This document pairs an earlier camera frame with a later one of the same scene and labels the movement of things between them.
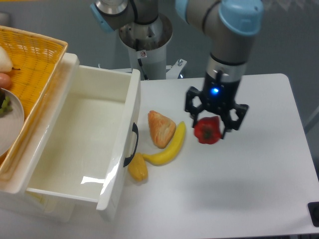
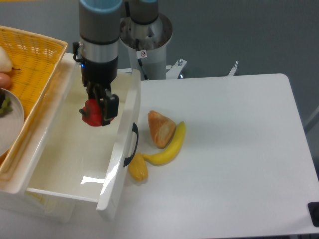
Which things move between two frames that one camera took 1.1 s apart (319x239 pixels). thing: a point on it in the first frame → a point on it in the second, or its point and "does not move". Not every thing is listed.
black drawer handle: (134, 129) does not move
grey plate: (11, 125) does not move
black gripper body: (219, 94) → (101, 73)
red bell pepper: (207, 129) → (91, 112)
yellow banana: (168, 155) does not move
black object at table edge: (313, 208) does not move
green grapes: (6, 107) does not move
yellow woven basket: (35, 59) does not move
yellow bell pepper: (137, 169) does not move
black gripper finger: (229, 124) → (109, 102)
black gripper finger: (193, 111) → (91, 90)
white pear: (6, 64) does not move
